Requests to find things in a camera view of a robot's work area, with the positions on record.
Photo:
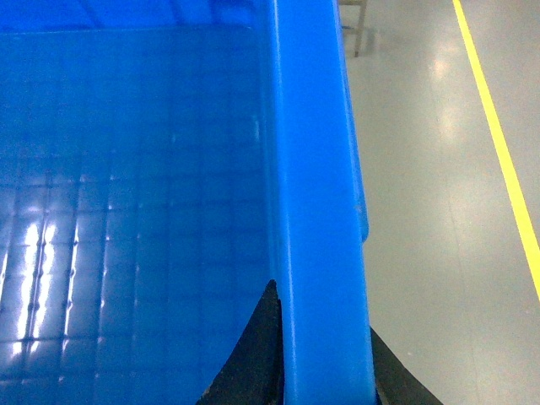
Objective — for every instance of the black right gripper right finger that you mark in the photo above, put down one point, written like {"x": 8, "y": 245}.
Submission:
{"x": 394, "y": 383}

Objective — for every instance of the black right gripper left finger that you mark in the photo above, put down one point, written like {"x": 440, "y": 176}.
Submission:
{"x": 254, "y": 371}

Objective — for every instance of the large blue plastic crate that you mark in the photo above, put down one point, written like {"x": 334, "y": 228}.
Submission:
{"x": 162, "y": 162}

